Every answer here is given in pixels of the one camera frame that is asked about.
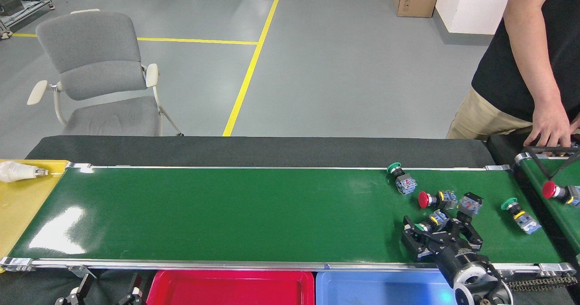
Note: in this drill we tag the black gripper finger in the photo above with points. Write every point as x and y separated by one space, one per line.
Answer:
81 289
136 289

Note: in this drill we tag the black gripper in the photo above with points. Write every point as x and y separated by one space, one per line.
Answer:
460 257

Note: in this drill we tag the person's right forearm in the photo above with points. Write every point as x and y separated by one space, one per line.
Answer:
530 46

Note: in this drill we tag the blue plastic tray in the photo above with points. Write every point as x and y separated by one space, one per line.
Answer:
376 291

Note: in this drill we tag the red plastic tray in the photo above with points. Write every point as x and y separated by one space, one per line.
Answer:
226 291

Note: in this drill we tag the yellow plastic tray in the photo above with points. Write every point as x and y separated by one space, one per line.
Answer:
22 214

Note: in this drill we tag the long green conveyor belt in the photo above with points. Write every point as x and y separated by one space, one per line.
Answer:
226 214

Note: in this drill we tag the green feeder conveyor belt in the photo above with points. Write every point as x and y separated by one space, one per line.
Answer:
571 223

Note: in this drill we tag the person's right hand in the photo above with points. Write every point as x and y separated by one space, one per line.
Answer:
550 126

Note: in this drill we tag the person's left hand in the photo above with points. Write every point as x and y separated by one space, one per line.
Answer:
577 124

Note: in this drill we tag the white light bulb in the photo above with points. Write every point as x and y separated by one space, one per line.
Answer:
13 171

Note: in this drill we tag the person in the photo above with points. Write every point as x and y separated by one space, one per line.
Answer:
557 46

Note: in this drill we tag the grey padded armchair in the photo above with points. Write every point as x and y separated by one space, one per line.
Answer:
90 46

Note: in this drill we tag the metal wheeled rack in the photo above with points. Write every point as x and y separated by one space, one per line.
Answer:
22 15

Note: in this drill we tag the dark grey box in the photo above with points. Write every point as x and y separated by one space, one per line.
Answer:
10 3

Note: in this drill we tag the black triangular guide frame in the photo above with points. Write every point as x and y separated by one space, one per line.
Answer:
531 150

